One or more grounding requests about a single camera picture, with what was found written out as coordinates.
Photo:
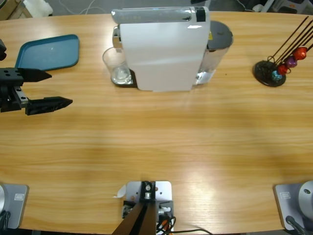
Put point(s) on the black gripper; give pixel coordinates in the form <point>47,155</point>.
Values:
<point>9,98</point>

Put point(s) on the clear drinking glass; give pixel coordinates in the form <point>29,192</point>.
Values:
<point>117,71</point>

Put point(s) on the white capsule coffee machine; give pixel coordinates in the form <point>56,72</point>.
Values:
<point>161,56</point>

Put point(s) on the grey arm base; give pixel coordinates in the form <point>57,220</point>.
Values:
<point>14,205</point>
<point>291,203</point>

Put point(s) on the teal coffee capsule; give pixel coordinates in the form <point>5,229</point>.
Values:
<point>276,76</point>

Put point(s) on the red coffee capsule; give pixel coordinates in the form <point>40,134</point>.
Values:
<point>300,53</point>
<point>283,69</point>

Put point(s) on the purple coffee capsule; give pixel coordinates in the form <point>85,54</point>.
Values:
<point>291,62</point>

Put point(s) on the teal plastic tray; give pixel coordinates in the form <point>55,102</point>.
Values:
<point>47,54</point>

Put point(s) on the white foam block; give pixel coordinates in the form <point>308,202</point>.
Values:
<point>39,6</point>

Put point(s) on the brown cardboard box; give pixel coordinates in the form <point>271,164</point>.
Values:
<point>8,8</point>

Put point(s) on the white tape tag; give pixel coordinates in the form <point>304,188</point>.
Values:
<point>119,192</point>

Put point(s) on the clear water tank grey lid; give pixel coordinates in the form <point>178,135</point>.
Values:
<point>220,34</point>

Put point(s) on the black capsule holder with rods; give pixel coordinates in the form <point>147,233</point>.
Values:
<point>266,73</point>

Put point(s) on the white power adapter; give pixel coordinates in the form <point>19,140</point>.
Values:
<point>256,6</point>

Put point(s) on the grey plastic stool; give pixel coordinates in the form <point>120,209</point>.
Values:
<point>286,6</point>

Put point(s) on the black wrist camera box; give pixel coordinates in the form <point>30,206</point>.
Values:
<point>2,50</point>

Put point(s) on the white camera mounting plate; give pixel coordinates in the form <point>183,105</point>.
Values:
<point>162,191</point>

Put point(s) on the dark camera post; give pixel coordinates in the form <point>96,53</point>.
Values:
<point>137,220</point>

